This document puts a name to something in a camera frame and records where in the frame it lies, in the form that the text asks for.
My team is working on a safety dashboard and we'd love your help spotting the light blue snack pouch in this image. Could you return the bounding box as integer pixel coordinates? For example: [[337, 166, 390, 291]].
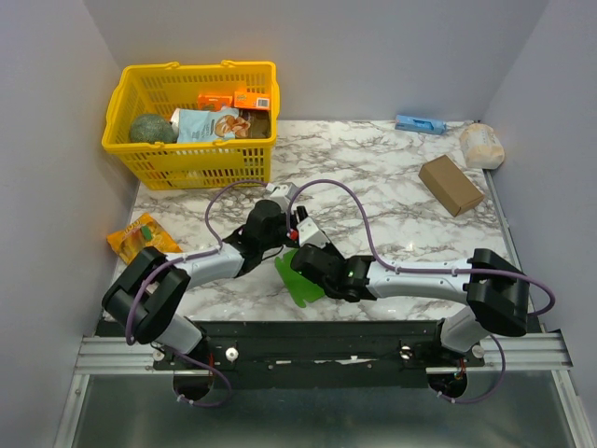
[[171, 107, 250, 144]]

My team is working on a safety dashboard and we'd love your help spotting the brown cardboard box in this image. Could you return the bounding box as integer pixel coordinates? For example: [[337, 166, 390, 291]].
[[419, 155, 485, 217]]

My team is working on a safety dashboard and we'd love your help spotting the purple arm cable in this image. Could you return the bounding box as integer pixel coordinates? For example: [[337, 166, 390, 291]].
[[285, 178, 557, 318], [125, 179, 270, 346]]

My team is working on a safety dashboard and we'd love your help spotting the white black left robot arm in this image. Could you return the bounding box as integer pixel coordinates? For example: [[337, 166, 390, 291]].
[[102, 200, 293, 369]]

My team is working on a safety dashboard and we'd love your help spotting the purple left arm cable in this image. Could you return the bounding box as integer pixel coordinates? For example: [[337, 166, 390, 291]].
[[125, 179, 270, 346]]

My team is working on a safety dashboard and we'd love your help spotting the green paper box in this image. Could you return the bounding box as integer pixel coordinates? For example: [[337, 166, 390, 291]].
[[274, 249, 325, 308]]

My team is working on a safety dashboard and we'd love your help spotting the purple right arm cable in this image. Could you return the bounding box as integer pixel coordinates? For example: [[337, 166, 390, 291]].
[[285, 178, 557, 318]]

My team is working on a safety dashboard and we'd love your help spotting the light blue carton box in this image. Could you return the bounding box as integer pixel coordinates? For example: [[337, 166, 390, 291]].
[[395, 114, 447, 135]]

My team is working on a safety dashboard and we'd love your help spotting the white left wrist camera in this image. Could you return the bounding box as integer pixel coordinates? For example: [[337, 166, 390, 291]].
[[266, 182, 299, 212]]

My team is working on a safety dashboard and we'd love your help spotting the orange candy bag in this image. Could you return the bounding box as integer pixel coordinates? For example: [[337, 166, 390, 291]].
[[106, 213, 182, 264]]

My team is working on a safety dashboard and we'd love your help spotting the beige wrapped paper bag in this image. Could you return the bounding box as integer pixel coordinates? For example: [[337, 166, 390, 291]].
[[460, 123, 505, 170]]

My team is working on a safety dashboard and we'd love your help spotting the green round melon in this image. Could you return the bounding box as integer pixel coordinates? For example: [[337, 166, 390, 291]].
[[129, 114, 177, 144]]

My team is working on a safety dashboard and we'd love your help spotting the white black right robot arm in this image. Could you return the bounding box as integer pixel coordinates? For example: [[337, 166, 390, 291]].
[[290, 245, 529, 366]]

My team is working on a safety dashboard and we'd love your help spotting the yellow plastic shopping basket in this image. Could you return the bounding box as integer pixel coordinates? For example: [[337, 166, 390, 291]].
[[102, 60, 280, 190]]

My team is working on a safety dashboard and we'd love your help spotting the orange snack box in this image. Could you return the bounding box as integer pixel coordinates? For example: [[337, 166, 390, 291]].
[[197, 93, 233, 112]]

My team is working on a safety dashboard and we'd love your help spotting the orange barcode box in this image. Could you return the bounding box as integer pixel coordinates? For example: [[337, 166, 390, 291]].
[[232, 91, 271, 111]]

